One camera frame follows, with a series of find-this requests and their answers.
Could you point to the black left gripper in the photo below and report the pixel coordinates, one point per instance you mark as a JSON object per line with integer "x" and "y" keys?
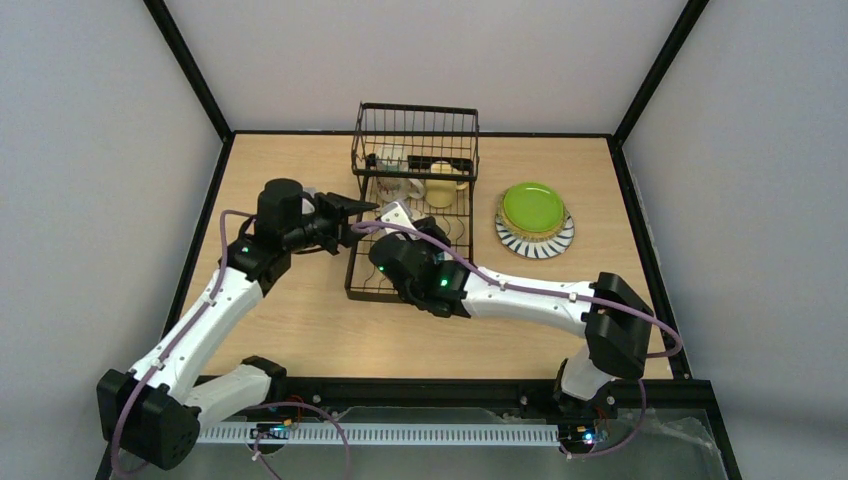
{"x": 329, "y": 220}

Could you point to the cream ceramic mug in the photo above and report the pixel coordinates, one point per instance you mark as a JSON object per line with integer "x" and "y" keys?
{"x": 392, "y": 158}

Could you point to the black wire dish rack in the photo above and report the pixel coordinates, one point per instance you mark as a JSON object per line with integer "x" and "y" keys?
{"x": 430, "y": 134}

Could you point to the yellow handled mug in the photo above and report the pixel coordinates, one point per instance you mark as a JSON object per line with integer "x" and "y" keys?
{"x": 442, "y": 193}

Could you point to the green plate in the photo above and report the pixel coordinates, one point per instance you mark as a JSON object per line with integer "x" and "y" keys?
{"x": 531, "y": 194}

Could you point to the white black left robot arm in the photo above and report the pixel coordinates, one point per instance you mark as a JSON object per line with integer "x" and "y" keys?
{"x": 156, "y": 409}

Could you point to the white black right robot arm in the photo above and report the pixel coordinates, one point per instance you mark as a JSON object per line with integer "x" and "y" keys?
{"x": 608, "y": 316}

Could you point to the blue striped white plate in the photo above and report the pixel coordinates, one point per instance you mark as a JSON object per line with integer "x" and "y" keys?
{"x": 546, "y": 248}

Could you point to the left controller board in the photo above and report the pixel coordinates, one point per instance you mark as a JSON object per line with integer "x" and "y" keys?
{"x": 271, "y": 431}

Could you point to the controller board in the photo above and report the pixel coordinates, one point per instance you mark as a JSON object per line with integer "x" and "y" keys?
{"x": 583, "y": 433}
{"x": 271, "y": 431}

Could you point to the right controller board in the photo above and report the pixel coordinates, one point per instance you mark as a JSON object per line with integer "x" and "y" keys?
{"x": 583, "y": 433}

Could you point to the white slotted cable duct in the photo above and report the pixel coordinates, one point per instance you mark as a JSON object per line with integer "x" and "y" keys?
{"x": 376, "y": 434}

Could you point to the black aluminium frame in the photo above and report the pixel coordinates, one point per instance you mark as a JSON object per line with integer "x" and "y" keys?
{"x": 318, "y": 395}

